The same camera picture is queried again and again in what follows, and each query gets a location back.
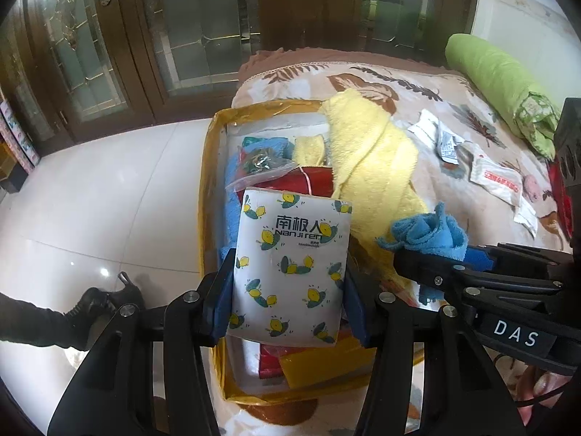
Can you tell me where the leaf printed blanket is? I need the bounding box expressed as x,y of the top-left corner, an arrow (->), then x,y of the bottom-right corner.
213,48 -> 581,436

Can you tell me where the red towel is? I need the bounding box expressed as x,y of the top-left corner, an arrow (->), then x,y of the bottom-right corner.
245,166 -> 337,201

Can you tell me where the white printed sachet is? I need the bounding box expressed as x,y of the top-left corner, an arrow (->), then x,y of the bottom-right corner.
436,120 -> 464,165

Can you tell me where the yellow taped foam box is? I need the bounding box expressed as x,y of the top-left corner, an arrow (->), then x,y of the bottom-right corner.
197,100 -> 378,406

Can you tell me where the person's black shoe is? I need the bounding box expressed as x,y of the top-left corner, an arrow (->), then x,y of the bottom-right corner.
64,271 -> 146,350

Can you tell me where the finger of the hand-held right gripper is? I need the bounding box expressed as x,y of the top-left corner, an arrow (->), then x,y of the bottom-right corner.
467,242 -> 573,278
393,246 -> 568,310

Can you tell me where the yellow roll packet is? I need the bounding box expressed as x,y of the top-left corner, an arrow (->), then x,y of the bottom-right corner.
278,347 -> 377,391

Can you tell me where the small white packet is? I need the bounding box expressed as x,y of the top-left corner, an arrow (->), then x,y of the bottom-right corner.
514,197 -> 539,238

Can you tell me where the white red label packet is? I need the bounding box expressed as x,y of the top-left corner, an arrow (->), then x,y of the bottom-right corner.
470,152 -> 524,207

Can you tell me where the wooden glass door cabinet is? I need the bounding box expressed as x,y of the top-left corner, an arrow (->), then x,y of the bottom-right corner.
0,0 -> 483,148

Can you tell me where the blue towel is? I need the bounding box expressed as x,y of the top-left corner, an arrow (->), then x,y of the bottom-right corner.
220,136 -> 296,266

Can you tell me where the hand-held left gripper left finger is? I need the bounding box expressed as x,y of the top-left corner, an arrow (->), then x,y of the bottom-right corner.
48,259 -> 237,436

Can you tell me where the small yellow towel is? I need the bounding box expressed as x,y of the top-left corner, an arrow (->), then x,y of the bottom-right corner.
293,135 -> 328,166

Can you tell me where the green rolled pillow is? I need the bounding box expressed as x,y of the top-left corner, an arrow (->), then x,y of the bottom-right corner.
444,33 -> 561,160

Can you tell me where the small blue cloth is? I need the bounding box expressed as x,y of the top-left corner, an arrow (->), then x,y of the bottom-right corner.
374,202 -> 469,262

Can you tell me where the clear zip bag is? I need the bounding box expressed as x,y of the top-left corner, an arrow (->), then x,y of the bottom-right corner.
226,148 -> 296,192

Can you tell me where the stack of printed boxes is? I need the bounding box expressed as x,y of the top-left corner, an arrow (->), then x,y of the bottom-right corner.
0,86 -> 42,194

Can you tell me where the lemon print tissue pack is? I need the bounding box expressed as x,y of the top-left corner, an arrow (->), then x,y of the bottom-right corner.
228,186 -> 354,346

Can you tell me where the person's right hand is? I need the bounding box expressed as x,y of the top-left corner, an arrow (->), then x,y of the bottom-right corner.
516,366 -> 570,427

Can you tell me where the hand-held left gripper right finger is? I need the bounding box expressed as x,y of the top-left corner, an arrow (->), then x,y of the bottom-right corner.
342,263 -> 529,436

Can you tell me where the red garment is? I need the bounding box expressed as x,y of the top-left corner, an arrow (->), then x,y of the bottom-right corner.
547,159 -> 573,241

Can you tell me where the large yellow towel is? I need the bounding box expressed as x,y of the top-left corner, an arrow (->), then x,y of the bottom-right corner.
321,88 -> 430,282

